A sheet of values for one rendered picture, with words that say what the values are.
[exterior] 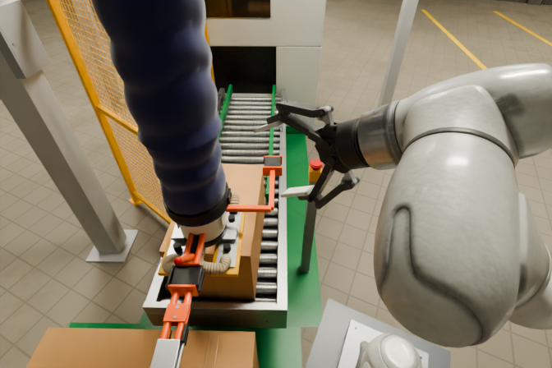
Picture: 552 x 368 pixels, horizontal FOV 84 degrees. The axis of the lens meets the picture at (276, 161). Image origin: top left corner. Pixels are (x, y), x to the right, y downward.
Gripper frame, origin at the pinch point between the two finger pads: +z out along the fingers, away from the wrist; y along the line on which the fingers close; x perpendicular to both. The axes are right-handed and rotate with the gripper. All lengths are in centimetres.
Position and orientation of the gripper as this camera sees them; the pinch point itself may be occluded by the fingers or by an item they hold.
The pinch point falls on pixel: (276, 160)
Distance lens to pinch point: 59.4
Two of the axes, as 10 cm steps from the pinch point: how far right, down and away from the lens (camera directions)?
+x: -6.3, 3.8, -6.7
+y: -3.7, -9.1, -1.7
